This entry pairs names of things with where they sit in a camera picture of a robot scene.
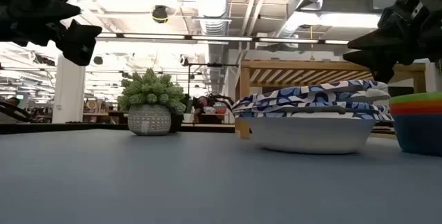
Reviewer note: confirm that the person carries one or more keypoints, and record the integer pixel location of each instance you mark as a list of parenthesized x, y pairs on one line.
[(202, 103)]

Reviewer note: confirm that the black ceiling dome device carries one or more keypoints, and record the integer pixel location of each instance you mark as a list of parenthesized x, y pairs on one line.
[(160, 14)]

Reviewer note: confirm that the green plastic bowl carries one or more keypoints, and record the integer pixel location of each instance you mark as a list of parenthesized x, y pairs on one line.
[(419, 97)]

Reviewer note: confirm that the mixed succulents in dark pot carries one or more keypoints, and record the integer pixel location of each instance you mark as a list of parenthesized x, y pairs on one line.
[(177, 122)]

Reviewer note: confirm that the pale succulent in grey pot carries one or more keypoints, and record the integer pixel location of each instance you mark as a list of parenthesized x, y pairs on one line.
[(149, 118)]

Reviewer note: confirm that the pink plastic bowl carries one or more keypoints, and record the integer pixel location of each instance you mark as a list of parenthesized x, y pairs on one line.
[(419, 111)]

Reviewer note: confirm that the black monitor screen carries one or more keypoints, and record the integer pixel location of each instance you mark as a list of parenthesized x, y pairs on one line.
[(402, 91)]

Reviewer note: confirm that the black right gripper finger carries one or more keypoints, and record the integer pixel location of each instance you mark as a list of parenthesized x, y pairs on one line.
[(383, 40), (378, 63)]

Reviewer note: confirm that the long linear ceiling light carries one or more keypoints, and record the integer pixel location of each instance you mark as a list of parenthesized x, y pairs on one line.
[(221, 38)]

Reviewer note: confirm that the orange plastic bowl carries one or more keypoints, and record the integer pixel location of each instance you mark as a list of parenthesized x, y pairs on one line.
[(419, 106)]

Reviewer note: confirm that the blue plastic bowl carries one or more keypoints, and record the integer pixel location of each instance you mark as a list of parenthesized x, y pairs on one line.
[(421, 134)]

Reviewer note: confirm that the wooden slatted shelf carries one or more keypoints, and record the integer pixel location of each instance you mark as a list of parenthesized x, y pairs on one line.
[(293, 65)]

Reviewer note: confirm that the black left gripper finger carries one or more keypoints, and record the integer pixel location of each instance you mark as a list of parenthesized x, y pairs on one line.
[(45, 8), (81, 44)]

